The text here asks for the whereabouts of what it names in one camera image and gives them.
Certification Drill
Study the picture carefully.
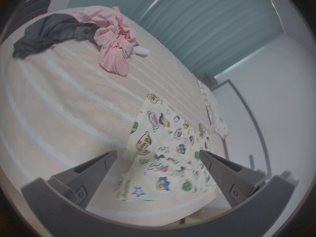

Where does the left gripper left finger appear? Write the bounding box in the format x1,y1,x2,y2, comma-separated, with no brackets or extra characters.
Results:
49,150,118,208

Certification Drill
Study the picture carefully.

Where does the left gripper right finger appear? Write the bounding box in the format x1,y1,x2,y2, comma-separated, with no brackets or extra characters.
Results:
199,150,266,208

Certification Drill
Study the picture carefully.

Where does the white printed pyjama top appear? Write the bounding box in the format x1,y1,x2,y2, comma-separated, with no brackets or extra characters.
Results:
115,93,220,202

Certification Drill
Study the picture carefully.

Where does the bed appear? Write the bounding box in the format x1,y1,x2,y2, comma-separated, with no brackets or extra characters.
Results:
0,6,272,231

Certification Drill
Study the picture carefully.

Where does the white printed pillow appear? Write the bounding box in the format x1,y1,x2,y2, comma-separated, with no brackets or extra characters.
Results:
197,80,229,139

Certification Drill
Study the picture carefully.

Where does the grey bedside table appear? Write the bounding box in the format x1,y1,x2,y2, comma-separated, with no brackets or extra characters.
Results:
194,71,218,84

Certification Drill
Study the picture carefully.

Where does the pink garment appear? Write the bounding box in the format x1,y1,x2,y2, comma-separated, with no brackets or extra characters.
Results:
72,6,138,77

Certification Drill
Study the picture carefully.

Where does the white garment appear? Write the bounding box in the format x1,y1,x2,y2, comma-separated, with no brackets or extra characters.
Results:
131,46,151,58

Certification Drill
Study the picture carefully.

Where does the grey garment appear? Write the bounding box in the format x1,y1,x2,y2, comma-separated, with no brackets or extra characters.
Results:
74,25,100,44

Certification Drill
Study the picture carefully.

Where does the black garment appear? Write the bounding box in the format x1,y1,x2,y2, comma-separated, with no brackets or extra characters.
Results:
13,14,84,59

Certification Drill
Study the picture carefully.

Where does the black chest of drawers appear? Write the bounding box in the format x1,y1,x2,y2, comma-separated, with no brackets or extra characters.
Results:
12,0,56,22

